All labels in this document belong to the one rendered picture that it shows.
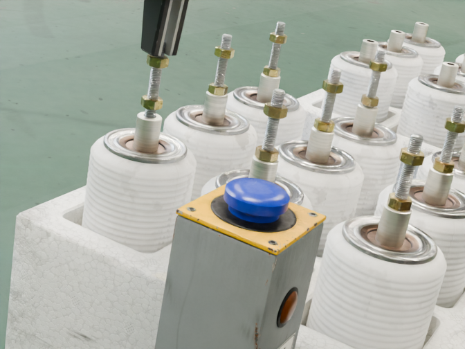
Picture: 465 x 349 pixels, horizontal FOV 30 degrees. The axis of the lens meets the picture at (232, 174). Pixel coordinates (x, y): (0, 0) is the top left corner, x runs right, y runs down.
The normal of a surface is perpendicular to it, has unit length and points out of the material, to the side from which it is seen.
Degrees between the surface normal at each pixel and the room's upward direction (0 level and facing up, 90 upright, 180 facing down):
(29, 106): 0
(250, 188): 0
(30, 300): 90
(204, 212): 0
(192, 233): 90
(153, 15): 90
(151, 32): 90
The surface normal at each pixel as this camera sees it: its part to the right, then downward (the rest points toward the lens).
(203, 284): -0.49, 0.25
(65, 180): 0.17, -0.91
